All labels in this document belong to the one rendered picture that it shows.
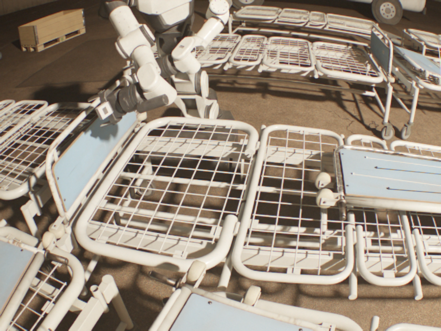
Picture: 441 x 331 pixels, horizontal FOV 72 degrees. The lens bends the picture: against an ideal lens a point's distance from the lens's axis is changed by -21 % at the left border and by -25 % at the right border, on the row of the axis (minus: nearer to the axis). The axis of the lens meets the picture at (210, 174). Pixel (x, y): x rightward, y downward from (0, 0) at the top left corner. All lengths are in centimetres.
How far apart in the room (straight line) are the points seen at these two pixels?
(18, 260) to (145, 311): 67
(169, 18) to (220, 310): 115
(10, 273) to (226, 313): 67
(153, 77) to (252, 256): 62
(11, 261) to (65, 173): 38
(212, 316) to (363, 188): 70
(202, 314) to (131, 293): 84
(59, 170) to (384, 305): 145
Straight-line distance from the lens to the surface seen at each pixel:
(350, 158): 147
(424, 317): 174
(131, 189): 170
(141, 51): 126
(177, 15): 157
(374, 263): 124
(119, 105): 120
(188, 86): 197
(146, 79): 112
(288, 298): 163
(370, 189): 130
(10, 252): 123
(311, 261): 120
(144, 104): 113
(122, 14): 140
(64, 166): 128
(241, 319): 88
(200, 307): 89
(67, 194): 132
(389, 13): 880
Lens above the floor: 132
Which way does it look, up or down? 35 degrees down
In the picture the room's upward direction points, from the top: 3 degrees counter-clockwise
